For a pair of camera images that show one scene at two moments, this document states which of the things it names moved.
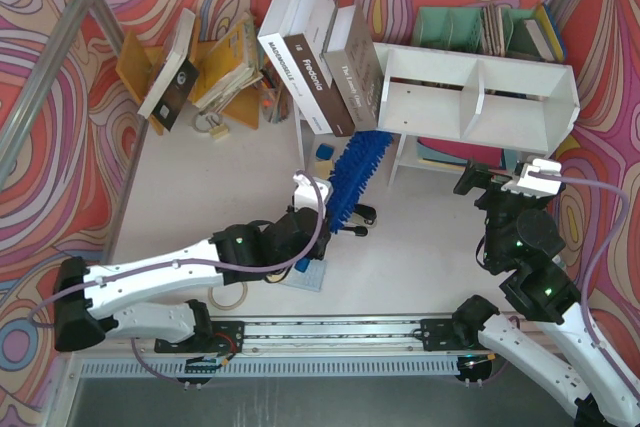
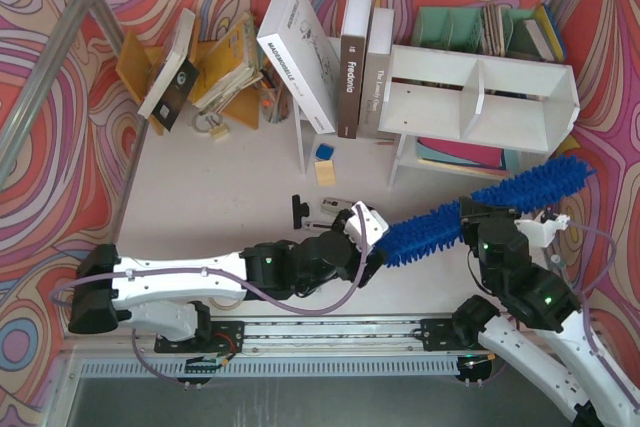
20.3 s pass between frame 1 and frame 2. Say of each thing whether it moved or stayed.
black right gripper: moved
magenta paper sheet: stayed
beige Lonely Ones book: moved
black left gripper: moved
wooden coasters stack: stayed
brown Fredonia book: moved
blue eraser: stayed
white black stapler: moved
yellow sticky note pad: stayed
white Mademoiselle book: stayed
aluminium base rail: stayed
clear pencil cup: stayed
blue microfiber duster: moved
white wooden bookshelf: stayed
